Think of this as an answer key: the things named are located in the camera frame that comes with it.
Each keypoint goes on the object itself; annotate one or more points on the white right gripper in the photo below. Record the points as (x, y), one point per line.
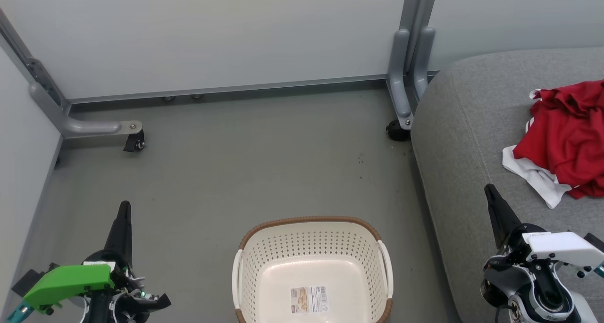
(561, 247)

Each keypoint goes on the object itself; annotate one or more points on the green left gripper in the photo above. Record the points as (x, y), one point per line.
(71, 280)

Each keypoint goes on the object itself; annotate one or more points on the red and white garment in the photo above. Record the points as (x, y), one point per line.
(566, 139)

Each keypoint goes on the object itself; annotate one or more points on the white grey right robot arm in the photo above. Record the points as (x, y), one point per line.
(542, 294)

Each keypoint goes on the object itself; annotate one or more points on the cream laundry basket brown rim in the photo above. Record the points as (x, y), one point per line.
(311, 247)

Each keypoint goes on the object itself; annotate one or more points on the grey fabric sofa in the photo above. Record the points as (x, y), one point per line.
(467, 172)

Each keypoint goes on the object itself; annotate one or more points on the black caster wheel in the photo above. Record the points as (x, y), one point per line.
(135, 143)

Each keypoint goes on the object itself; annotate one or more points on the grey partition leg single tube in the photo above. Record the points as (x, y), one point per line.
(89, 127)

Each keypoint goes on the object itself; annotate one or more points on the grey partition leg double tube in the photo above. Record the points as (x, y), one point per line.
(401, 78)

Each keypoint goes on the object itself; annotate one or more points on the printed paper sticker label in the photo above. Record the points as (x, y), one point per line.
(309, 299)

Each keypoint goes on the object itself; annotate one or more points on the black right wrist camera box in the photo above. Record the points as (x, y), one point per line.
(595, 242)

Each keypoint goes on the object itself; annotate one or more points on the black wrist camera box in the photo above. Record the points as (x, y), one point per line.
(595, 242)
(27, 280)

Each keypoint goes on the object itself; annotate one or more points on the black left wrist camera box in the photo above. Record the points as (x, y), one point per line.
(27, 280)

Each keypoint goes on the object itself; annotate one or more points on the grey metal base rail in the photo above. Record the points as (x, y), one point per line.
(236, 88)

